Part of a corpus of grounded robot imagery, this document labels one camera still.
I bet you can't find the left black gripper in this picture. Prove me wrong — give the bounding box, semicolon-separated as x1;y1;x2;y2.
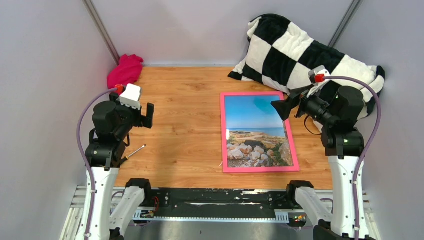
110;92;154;139

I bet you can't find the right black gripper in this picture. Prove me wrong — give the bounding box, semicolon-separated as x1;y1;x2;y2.
270;83;336;126

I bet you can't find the pink picture frame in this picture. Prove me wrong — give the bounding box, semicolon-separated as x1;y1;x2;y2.
219;91;301;174

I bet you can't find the yellow black screwdriver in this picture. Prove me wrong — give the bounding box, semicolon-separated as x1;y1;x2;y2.
120;144;147;164

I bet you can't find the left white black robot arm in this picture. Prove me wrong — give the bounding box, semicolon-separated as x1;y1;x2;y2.
75;100;155;240

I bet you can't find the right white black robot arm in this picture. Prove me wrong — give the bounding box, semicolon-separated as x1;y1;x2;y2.
271;86;370;240

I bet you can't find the beach landscape photo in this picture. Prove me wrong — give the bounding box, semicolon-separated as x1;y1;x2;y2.
224;95;295;169

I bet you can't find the magenta cloth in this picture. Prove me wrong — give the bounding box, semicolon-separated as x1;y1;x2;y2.
106;54;144;89

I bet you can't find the black white checkered pillow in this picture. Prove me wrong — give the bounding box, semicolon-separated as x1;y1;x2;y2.
227;13;386;120

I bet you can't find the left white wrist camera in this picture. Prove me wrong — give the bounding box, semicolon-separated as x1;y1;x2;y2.
119;83;142;110

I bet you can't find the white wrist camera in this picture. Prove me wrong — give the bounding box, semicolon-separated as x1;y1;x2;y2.
119;83;142;110
306;65;330;98

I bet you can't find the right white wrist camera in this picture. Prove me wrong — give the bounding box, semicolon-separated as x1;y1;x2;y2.
306;65;330;98

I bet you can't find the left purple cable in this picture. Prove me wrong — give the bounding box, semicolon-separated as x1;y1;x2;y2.
76;84;125;240

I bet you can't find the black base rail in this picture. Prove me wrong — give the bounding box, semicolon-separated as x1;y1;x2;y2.
133;188;306;226

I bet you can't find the right aluminium corner post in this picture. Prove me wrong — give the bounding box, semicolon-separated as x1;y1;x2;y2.
328;0;363;48

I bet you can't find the aluminium corner post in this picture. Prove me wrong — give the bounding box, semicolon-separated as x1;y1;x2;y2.
82;0;120;65
328;0;363;48

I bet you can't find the left aluminium corner post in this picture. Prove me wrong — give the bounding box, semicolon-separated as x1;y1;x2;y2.
82;0;120;65

